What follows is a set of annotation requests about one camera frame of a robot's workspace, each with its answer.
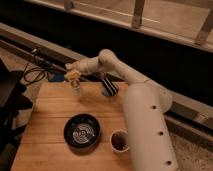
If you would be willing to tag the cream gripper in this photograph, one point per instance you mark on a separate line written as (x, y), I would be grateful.
(72, 71)

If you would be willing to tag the small clear bottle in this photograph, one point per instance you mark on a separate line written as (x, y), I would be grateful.
(75, 84)

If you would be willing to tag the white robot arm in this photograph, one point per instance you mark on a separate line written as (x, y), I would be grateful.
(144, 105)

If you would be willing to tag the black round bowl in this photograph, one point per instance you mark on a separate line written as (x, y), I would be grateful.
(82, 131)

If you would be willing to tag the dark object at left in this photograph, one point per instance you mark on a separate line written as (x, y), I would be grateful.
(12, 101)

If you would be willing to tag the metal floor rail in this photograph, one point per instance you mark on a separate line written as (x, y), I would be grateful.
(187, 117)

